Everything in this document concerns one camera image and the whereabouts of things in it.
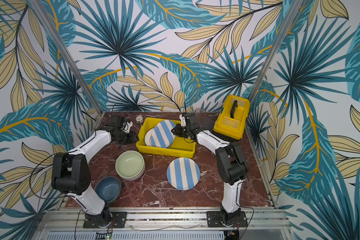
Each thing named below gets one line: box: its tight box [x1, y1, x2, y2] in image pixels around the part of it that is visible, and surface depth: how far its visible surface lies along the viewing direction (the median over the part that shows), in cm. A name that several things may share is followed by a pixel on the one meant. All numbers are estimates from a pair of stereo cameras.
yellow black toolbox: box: [213, 95, 251, 142], surface depth 95 cm
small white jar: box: [135, 114, 144, 124], surface depth 115 cm
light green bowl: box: [115, 150, 146, 181], surface depth 87 cm
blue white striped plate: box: [150, 119, 176, 149], surface depth 98 cm
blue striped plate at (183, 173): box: [166, 157, 201, 191], surface depth 90 cm
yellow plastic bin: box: [136, 117, 197, 159], surface depth 94 cm
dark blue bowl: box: [94, 176, 121, 203], surface depth 83 cm
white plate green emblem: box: [144, 127, 154, 147], surface depth 102 cm
